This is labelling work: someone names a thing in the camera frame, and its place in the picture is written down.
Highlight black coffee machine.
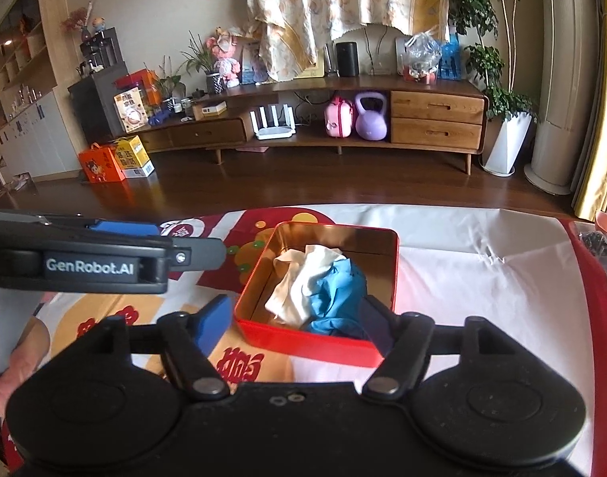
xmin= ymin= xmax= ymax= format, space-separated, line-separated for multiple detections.
xmin=79 ymin=27 xmax=124 ymax=76

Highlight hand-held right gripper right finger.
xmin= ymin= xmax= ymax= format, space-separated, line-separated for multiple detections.
xmin=357 ymin=295 xmax=513 ymax=401

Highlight floral hanging cloth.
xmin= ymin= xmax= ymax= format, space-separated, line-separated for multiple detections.
xmin=246 ymin=0 xmax=453 ymax=83

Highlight light wooden bookshelf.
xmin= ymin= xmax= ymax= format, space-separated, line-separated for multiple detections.
xmin=0 ymin=0 xmax=82 ymax=182

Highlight wooden TV cabinet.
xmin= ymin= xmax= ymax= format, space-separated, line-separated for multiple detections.
xmin=99 ymin=76 xmax=489 ymax=176

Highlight person's left hand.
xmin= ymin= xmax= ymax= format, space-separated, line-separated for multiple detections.
xmin=0 ymin=303 xmax=52 ymax=417

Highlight picture box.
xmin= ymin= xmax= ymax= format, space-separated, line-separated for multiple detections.
xmin=240 ymin=40 xmax=270 ymax=85

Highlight potted orchid plant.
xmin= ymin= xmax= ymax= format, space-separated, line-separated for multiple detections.
xmin=178 ymin=30 xmax=226 ymax=96

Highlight orange gift box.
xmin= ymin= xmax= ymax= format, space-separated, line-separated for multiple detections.
xmin=78 ymin=142 xmax=126 ymax=184

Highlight blue rubber glove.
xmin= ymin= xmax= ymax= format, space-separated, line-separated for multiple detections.
xmin=303 ymin=258 xmax=370 ymax=342

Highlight black speaker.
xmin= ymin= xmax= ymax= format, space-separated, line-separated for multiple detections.
xmin=335 ymin=41 xmax=360 ymax=78

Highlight white router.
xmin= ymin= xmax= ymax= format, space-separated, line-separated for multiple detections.
xmin=250 ymin=103 xmax=298 ymax=140

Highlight dark wooden drawer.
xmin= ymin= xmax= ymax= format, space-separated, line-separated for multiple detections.
xmin=169 ymin=119 xmax=247 ymax=147

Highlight blue plastic pack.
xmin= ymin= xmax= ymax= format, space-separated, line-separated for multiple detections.
xmin=439 ymin=34 xmax=463 ymax=81

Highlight light wooden drawer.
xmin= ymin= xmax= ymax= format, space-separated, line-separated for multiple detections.
xmin=390 ymin=118 xmax=483 ymax=145
xmin=390 ymin=91 xmax=486 ymax=126

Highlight purple kettlebell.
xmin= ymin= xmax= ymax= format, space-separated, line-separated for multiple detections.
xmin=354 ymin=91 xmax=389 ymax=141

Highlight yellow carton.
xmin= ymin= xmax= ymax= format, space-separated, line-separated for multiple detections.
xmin=113 ymin=135 xmax=156 ymax=179

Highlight green indoor tree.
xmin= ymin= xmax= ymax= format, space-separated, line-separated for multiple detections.
xmin=447 ymin=0 xmax=539 ymax=121

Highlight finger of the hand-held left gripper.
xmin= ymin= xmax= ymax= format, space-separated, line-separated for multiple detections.
xmin=87 ymin=219 xmax=161 ymax=238
xmin=167 ymin=237 xmax=228 ymax=272

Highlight yellow printed box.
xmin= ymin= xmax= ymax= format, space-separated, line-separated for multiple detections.
xmin=113 ymin=86 xmax=150 ymax=133

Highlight white cloth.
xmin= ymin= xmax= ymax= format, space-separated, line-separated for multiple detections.
xmin=265 ymin=244 xmax=347 ymax=330

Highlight pink doll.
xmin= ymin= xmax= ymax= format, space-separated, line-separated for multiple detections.
xmin=206 ymin=26 xmax=245 ymax=88

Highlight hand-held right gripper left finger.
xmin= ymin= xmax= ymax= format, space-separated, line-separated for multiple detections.
xmin=92 ymin=294 xmax=235 ymax=401

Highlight pink toy suitcase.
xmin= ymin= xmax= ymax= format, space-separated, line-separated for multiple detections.
xmin=324 ymin=95 xmax=355 ymax=138

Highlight black cabinet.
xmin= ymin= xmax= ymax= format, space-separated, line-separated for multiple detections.
xmin=67 ymin=61 xmax=146 ymax=146

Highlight yellow curtain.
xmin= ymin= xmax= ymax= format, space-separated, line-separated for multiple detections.
xmin=571 ymin=0 xmax=607 ymax=223

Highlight small cardboard box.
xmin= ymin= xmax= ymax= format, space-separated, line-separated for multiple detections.
xmin=191 ymin=101 xmax=229 ymax=120

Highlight clear plastic bag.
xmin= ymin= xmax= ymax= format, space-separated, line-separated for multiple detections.
xmin=402 ymin=32 xmax=442 ymax=83

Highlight white tower air conditioner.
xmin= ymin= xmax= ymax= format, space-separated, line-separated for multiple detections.
xmin=523 ymin=0 xmax=607 ymax=196

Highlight red tin box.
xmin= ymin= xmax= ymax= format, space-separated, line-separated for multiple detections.
xmin=232 ymin=221 xmax=400 ymax=368

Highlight white planter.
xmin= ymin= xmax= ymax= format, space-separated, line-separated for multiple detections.
xmin=483 ymin=111 xmax=534 ymax=178

